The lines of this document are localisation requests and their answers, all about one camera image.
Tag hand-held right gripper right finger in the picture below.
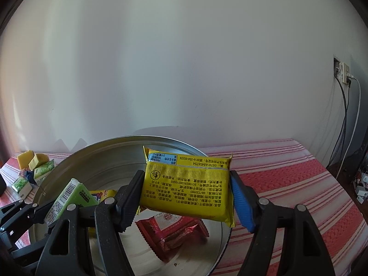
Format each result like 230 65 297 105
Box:
228 170 331 276

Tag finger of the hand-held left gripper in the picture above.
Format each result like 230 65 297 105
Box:
0 203 40 233
0 227 44 265

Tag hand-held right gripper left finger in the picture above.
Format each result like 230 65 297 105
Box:
34 169 146 276

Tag green tissue pack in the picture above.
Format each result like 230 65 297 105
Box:
12 176 33 199
44 178 100 225
33 161 56 185

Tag blue cloth bundle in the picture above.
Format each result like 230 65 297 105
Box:
20 169 36 183

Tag round metal cookie tin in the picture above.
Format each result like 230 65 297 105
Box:
29 135 233 276

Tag yellow sponge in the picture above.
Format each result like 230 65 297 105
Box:
28 153 50 171
17 150 34 170

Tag yellow snack packet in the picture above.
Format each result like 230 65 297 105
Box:
140 146 236 228
88 189 119 207

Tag red snack packet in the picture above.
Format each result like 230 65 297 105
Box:
135 210 210 262

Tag red white striped tablecloth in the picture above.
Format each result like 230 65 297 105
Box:
0 138 364 276

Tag white plastic clutter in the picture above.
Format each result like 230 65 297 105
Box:
352 170 368 205

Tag black cable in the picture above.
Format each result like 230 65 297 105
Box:
334 75 351 169

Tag white wall socket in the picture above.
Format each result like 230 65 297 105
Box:
333 54 352 84

